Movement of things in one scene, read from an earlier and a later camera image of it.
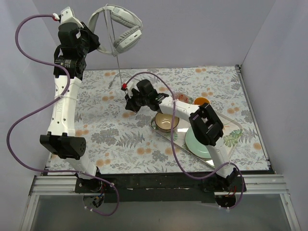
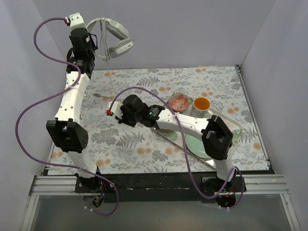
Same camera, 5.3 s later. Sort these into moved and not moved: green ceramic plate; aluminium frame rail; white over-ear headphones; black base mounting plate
Moved: white over-ear headphones
Not moved: black base mounting plate; green ceramic plate; aluminium frame rail
